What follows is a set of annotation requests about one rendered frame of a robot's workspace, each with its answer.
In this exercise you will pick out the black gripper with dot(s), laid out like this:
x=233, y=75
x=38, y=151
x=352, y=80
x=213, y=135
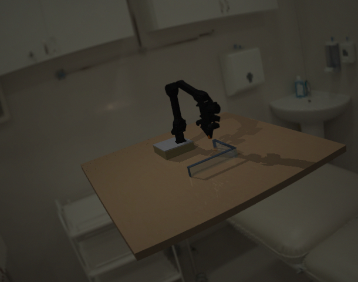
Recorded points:
x=206, y=124

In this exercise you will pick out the clear low corner walls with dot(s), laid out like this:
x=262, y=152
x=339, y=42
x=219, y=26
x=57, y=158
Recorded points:
x=212, y=163

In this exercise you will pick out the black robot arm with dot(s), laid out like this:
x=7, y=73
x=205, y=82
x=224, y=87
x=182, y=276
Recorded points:
x=179, y=124

